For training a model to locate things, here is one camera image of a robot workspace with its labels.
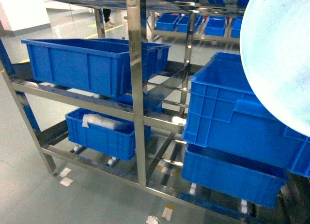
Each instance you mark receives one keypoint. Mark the person legs in background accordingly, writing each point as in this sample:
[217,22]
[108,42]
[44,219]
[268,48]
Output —
[107,21]

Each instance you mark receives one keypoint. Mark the white plastic bag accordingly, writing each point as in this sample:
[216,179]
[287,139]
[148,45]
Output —
[101,121]

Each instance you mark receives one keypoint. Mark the far steel rack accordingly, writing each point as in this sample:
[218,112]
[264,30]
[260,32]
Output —
[193,21]

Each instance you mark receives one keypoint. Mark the light blue round plate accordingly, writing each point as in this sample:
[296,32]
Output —
[275,53]

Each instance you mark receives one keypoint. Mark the blue bin lower right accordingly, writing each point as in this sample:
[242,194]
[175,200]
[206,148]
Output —
[233,175]

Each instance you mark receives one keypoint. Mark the blue bin lower middle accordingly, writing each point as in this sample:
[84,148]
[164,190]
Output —
[128,100]

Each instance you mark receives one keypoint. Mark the blue crate right shelf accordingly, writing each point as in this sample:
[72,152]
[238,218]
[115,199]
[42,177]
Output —
[225,114]

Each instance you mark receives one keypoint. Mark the stainless steel shelf rack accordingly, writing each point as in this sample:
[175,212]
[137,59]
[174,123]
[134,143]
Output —
[46,179]

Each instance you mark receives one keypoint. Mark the large blue bin left shelf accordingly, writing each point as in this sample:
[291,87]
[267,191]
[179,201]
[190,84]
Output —
[100,66]

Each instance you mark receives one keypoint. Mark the small blue bin lower left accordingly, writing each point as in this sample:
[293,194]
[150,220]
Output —
[117,143]

